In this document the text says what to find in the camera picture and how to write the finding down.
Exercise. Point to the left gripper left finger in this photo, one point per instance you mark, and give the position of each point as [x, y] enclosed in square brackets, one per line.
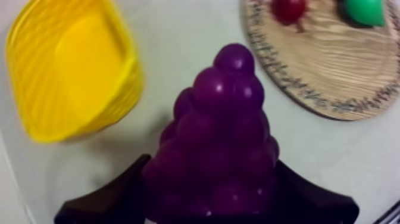
[109, 200]

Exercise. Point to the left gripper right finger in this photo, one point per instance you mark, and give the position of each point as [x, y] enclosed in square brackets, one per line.
[309, 200]

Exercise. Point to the purple toy grapes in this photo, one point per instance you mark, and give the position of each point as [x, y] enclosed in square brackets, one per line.
[218, 140]

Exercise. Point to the yellow plastic basket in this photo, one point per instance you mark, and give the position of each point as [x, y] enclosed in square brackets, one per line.
[75, 68]

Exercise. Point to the round wooden board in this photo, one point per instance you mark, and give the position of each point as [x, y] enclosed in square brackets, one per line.
[331, 65]

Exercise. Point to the silver metal bar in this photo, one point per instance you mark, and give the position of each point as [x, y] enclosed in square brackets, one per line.
[389, 215]

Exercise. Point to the small red fruit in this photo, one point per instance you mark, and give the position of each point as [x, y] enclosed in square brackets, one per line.
[288, 11]

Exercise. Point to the green toy pear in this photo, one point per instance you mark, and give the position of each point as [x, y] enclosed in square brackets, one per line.
[364, 11]

